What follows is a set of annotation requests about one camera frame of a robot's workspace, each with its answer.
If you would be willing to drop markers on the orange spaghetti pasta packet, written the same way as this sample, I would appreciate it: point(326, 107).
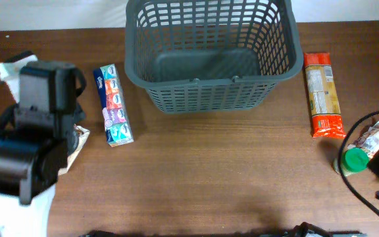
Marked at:
point(323, 98)

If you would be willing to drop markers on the green lidded small jar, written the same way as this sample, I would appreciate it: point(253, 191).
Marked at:
point(354, 161)

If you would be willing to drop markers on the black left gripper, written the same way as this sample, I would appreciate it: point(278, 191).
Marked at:
point(79, 116)

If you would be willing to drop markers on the colourful Kleenex tissue multipack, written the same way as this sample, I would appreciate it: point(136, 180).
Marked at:
point(116, 122)

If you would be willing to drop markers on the beige brown snack pouch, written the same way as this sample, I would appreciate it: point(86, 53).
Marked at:
point(80, 135)

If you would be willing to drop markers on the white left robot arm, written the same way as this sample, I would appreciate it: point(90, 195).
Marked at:
point(38, 137)

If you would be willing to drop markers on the grey plastic lattice basket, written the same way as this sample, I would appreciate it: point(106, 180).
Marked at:
point(218, 55)

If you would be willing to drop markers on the white brown snack bag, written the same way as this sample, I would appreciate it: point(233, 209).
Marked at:
point(368, 142)

